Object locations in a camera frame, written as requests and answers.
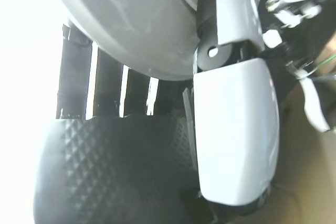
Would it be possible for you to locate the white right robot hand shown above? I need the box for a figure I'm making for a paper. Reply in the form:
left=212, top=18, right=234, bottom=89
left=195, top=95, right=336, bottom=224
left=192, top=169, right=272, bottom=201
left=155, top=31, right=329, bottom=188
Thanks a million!
left=33, top=0, right=280, bottom=224

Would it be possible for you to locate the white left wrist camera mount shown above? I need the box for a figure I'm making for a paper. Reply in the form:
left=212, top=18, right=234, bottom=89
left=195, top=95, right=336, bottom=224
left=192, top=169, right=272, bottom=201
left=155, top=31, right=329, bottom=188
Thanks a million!
left=265, top=0, right=322, bottom=29

